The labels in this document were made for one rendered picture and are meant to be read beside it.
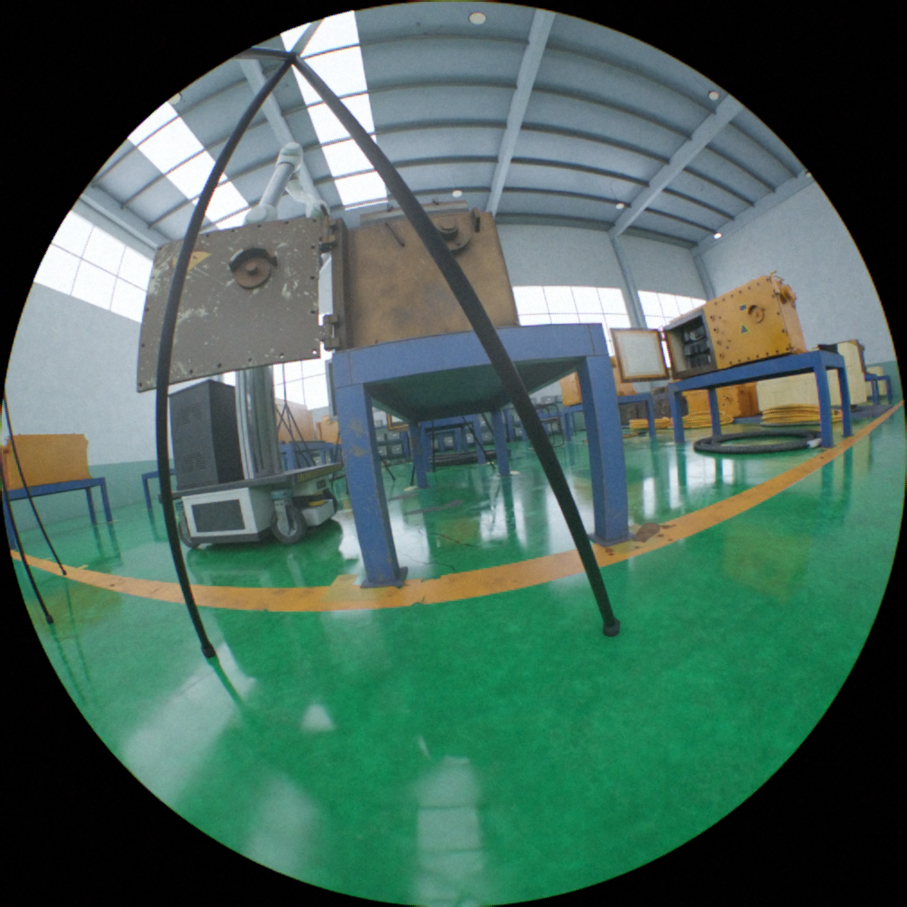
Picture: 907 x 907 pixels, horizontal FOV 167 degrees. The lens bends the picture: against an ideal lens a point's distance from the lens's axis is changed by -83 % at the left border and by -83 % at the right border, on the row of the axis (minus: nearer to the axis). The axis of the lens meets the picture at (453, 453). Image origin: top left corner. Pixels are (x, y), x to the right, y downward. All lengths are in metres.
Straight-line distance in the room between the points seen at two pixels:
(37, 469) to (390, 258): 4.93
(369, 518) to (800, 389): 6.04
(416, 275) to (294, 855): 1.34
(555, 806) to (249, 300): 1.25
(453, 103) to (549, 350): 9.38
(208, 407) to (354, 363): 1.02
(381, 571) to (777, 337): 2.76
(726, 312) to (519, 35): 7.95
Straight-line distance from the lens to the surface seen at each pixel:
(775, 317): 2.73
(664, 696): 0.48
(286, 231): 1.22
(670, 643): 0.57
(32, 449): 5.23
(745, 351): 2.88
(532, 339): 0.85
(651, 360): 3.41
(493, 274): 1.17
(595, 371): 0.90
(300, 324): 1.01
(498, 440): 2.53
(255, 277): 1.10
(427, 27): 8.95
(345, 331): 1.01
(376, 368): 0.81
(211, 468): 1.67
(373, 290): 1.15
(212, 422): 1.68
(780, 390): 6.28
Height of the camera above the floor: 0.36
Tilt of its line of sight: 3 degrees down
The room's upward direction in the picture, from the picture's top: 8 degrees counter-clockwise
